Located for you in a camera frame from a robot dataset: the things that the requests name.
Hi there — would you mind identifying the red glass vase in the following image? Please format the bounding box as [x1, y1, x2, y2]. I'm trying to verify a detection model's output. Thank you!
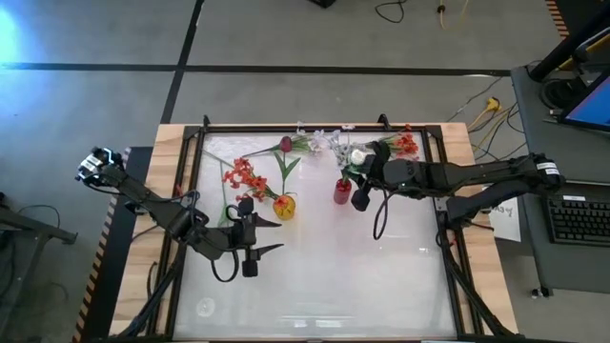
[333, 177, 354, 206]

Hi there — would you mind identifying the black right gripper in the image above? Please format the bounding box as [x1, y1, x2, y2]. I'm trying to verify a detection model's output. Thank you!
[351, 139, 399, 212]

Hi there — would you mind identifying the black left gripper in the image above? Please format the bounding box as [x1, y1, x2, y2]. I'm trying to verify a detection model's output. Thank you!
[228, 195, 285, 279]

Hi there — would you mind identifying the black aluminium table frame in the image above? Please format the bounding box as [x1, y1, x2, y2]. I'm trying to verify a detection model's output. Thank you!
[112, 112, 519, 343]

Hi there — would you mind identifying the yellow extension cable plug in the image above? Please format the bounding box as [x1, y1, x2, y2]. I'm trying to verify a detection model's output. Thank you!
[466, 96, 504, 133]

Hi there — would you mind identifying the black metal stand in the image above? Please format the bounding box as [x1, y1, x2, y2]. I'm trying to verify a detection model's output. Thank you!
[0, 190, 79, 315]

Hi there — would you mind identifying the yellow glass vase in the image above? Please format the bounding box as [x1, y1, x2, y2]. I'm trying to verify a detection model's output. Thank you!
[272, 193, 297, 222]

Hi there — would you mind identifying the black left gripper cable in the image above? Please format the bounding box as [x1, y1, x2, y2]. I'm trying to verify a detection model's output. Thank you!
[210, 250, 239, 284]

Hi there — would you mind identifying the white paper sheet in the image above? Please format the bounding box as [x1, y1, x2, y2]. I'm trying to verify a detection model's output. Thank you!
[489, 192, 523, 243]

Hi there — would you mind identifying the laptop with blue screen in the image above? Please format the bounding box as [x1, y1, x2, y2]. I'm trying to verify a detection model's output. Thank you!
[561, 71, 610, 133]

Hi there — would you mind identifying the black floor cable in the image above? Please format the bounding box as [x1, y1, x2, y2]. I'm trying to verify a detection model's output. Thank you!
[374, 0, 407, 25]

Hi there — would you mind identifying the black keyboard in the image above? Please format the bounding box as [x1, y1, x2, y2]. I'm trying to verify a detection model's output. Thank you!
[544, 193, 610, 248]

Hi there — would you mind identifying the grey side desk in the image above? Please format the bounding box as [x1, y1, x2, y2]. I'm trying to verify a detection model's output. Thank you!
[510, 64, 610, 293]

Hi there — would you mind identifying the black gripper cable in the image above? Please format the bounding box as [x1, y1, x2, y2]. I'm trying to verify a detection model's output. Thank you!
[372, 189, 391, 241]
[210, 250, 239, 284]

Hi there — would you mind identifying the yellow floor cable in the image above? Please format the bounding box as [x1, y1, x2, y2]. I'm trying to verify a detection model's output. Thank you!
[437, 0, 472, 31]

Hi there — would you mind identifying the orange black hazard strip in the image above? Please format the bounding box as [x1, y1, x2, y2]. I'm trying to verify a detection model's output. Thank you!
[544, 0, 572, 39]

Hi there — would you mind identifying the black hazard-striped platform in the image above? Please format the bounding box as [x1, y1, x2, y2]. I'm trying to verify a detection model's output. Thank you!
[71, 146, 156, 343]

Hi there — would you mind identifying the coiled black cable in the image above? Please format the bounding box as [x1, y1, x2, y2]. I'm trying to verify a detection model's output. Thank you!
[539, 75, 580, 111]

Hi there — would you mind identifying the black diagonal post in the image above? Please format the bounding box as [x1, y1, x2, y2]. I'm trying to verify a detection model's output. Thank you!
[527, 0, 610, 83]

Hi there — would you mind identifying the orange artificial flower spray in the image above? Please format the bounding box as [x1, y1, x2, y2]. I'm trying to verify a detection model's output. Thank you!
[222, 156, 282, 204]
[366, 124, 421, 162]

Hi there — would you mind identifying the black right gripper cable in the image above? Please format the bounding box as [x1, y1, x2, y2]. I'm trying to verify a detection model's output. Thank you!
[372, 189, 391, 241]

